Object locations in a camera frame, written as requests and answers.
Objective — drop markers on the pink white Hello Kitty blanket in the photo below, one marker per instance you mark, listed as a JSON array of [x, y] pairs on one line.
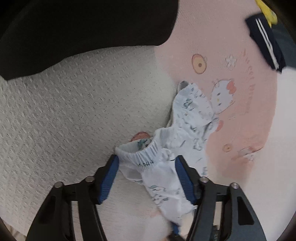
[[64, 123]]

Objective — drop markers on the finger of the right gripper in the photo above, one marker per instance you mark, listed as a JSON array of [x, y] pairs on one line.
[[175, 235]]

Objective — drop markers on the dark green curtain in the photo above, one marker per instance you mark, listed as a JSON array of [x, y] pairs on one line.
[[286, 44]]

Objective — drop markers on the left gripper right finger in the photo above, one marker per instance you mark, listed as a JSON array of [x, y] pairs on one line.
[[223, 212]]

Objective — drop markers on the black garment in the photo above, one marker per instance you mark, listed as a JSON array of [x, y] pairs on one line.
[[36, 35]]

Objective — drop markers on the light blue cartoon print shorts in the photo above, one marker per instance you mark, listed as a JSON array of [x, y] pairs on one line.
[[151, 161]]

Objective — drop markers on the yellow chick plush toy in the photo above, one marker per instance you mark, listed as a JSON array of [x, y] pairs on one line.
[[270, 15]]

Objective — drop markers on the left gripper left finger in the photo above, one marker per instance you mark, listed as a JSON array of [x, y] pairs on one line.
[[54, 219]]

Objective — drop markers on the navy garment with white stripes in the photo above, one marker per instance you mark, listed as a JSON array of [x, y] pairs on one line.
[[262, 34]]

